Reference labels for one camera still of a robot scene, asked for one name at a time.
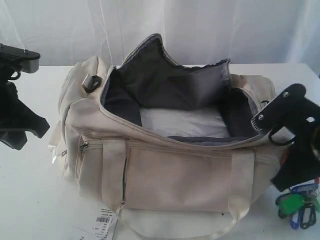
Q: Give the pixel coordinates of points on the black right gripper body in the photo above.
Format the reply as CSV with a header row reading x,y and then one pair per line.
x,y
310,145

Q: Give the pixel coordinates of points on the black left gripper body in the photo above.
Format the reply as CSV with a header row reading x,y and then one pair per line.
x,y
11,131

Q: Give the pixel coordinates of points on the cream duffel bag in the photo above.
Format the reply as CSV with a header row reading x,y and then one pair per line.
x,y
101,146

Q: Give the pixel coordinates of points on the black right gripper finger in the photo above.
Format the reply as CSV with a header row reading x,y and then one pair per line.
x,y
292,175

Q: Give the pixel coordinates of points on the colourful key tag bunch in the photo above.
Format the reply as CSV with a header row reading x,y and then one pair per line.
x,y
300,205

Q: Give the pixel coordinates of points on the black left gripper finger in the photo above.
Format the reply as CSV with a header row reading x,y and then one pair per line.
x,y
28,121

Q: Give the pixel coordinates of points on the white paper price tag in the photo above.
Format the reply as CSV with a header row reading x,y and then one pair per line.
x,y
100,226

